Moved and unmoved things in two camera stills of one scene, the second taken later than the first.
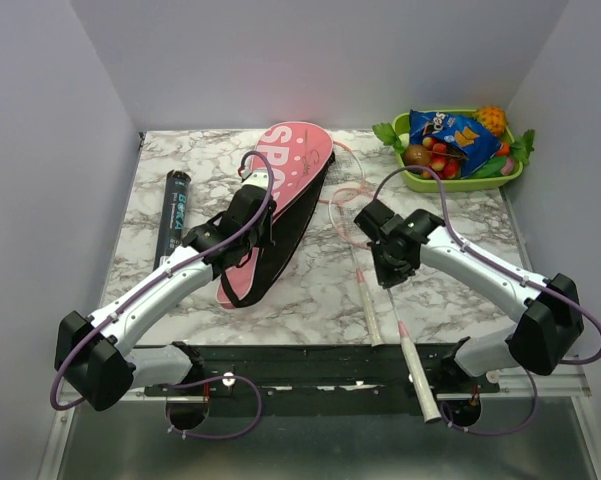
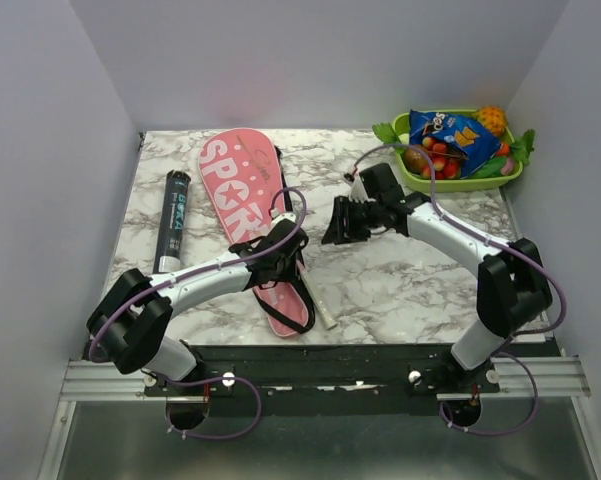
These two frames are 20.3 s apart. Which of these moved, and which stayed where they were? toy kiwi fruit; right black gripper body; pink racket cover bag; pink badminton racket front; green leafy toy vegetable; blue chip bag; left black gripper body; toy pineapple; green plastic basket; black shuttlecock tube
Moved: left black gripper body; pink racket cover bag; right black gripper body; pink badminton racket front
Stayed: green plastic basket; black shuttlecock tube; blue chip bag; toy pineapple; green leafy toy vegetable; toy kiwi fruit
